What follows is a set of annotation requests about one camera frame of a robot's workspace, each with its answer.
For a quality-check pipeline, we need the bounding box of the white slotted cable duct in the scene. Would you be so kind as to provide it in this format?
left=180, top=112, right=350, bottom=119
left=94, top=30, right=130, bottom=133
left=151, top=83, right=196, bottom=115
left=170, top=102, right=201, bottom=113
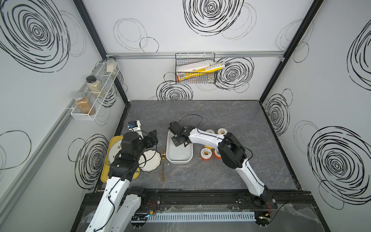
left=147, top=212, right=256, bottom=223

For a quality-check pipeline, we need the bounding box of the black wire wall basket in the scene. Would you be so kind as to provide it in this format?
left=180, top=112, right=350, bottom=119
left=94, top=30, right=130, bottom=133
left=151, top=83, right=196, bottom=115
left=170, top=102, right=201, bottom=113
left=175, top=52, right=215, bottom=84

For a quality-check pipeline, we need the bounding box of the brown spice jar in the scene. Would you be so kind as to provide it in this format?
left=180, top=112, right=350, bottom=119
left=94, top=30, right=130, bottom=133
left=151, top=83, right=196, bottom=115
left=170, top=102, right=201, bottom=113
left=74, top=95, right=96, bottom=116

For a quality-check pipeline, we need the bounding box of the orange sealing tape roll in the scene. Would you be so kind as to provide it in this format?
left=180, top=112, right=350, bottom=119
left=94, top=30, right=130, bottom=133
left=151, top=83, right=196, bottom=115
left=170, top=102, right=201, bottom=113
left=217, top=128, right=228, bottom=135
left=206, top=129, right=215, bottom=134
left=214, top=149, right=222, bottom=160
left=201, top=148, right=213, bottom=160

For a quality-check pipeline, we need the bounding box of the white spice jar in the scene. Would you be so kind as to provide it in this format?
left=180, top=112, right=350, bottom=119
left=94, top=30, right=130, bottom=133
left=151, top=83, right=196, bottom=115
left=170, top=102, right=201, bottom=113
left=106, top=56, right=117, bottom=73

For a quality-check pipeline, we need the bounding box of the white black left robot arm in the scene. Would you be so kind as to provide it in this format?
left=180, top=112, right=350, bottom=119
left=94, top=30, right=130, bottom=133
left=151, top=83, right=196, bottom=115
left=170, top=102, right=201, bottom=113
left=86, top=130, right=158, bottom=232

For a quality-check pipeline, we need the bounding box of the black aluminium corner post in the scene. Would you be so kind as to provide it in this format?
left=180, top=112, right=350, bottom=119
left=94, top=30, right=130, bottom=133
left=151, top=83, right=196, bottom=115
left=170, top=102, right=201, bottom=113
left=73, top=0, right=130, bottom=105

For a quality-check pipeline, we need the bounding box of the white wire spice rack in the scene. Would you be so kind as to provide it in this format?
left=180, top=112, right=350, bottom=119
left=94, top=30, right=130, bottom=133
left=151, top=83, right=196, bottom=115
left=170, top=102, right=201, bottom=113
left=71, top=59, right=120, bottom=126

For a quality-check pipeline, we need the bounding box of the light spice jar black lid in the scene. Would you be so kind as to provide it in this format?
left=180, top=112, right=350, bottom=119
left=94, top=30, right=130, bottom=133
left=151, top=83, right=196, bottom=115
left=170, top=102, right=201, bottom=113
left=86, top=75, right=106, bottom=98

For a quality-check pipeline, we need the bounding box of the white plastic storage box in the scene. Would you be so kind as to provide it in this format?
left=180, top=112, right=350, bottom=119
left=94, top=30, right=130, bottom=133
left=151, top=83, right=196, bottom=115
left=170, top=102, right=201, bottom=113
left=166, top=131, right=193, bottom=164

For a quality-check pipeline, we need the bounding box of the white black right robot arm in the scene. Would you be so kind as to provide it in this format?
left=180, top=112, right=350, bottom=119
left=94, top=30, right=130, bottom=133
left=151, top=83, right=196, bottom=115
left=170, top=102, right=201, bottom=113
left=168, top=121, right=273, bottom=205

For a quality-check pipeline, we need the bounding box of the white scalloped small dish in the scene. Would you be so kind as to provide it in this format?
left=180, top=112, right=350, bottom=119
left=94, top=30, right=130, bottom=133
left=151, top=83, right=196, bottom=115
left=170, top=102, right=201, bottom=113
left=138, top=150, right=162, bottom=173

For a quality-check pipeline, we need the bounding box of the gold fork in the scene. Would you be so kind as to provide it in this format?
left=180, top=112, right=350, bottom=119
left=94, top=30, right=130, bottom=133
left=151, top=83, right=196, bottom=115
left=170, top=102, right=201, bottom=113
left=160, top=148, right=166, bottom=183

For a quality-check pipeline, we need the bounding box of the yellow foil wrap box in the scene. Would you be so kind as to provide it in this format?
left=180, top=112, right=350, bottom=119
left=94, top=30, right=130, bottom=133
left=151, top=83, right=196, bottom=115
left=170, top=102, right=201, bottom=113
left=176, top=63, right=225, bottom=82

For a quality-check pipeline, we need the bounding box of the yellow plastic tray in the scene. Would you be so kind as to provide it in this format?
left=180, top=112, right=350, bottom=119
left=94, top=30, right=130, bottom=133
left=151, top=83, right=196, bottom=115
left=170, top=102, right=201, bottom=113
left=100, top=135, right=140, bottom=183

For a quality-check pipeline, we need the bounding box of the white paper package in basket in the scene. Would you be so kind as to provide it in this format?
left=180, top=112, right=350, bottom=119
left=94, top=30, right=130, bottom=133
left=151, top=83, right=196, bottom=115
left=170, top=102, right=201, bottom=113
left=176, top=60, right=216, bottom=73

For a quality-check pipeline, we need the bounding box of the watermelon pattern white plate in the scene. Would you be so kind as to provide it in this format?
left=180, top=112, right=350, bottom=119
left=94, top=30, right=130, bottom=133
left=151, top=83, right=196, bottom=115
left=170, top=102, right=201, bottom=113
left=108, top=136, right=123, bottom=164

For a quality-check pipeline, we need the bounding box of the silver wall rail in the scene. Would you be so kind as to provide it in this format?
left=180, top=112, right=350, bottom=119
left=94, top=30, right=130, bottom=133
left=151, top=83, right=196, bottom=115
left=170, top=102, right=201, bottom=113
left=106, top=50, right=285, bottom=60

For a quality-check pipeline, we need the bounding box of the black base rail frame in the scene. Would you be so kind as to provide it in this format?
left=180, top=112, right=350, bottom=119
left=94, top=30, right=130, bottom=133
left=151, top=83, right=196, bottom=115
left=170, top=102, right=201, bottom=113
left=71, top=188, right=331, bottom=232

